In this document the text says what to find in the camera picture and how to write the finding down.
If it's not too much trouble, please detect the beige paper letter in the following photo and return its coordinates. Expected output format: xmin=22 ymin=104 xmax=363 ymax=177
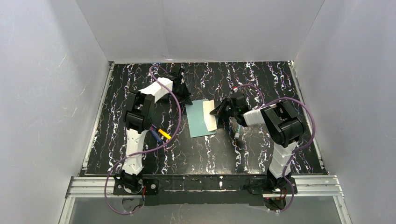
xmin=202 ymin=100 xmax=217 ymax=132

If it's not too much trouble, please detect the green white marker pen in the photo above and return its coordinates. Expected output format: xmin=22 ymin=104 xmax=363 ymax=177
xmin=234 ymin=125 xmax=243 ymax=140

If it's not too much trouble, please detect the teal paper envelope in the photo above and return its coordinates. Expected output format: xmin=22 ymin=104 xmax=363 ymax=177
xmin=185 ymin=99 xmax=216 ymax=138

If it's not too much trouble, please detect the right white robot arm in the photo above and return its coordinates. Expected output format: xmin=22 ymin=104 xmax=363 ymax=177
xmin=210 ymin=92 xmax=306 ymax=191

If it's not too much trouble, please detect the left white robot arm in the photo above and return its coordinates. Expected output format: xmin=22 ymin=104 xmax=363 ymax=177
xmin=116 ymin=68 xmax=192 ymax=191

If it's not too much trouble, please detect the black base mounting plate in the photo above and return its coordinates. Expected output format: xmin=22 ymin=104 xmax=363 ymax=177
xmin=111 ymin=174 xmax=298 ymax=209

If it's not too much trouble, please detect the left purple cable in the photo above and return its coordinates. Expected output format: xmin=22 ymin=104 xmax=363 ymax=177
xmin=103 ymin=64 xmax=183 ymax=216

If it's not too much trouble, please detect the purple cable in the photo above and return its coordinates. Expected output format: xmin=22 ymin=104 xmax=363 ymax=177
xmin=103 ymin=64 xmax=183 ymax=216
xmin=233 ymin=84 xmax=316 ymax=213

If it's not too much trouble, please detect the yellow handled screwdriver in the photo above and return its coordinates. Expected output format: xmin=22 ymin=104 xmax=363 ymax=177
xmin=158 ymin=129 xmax=172 ymax=140

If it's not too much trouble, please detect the aluminium frame rail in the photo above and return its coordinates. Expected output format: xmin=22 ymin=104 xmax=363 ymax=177
xmin=66 ymin=175 xmax=344 ymax=198

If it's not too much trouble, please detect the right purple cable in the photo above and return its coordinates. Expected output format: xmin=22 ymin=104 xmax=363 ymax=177
xmin=233 ymin=84 xmax=316 ymax=213

